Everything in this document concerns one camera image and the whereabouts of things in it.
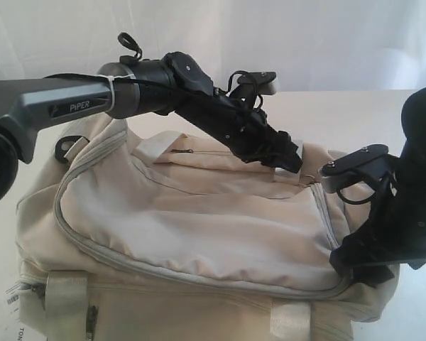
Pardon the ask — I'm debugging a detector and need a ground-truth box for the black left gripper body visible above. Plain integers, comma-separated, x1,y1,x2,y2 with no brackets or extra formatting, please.
177,85,281,168

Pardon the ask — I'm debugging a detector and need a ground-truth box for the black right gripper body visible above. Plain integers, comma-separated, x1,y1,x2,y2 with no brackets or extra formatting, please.
356,142,426,263

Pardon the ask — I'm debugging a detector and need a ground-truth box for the beige fabric duffel bag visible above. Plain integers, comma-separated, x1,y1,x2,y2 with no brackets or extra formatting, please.
16,114,399,340

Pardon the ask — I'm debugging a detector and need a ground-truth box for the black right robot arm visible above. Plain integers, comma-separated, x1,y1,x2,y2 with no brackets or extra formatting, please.
320,88,426,286

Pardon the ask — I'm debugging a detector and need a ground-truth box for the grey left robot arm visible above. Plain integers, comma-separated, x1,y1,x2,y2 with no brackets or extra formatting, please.
0,52,302,200

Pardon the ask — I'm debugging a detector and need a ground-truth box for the white backdrop curtain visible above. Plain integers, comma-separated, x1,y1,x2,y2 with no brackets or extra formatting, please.
0,1,426,91

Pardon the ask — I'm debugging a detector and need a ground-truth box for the white paper tag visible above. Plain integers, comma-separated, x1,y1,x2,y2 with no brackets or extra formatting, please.
0,277,26,340

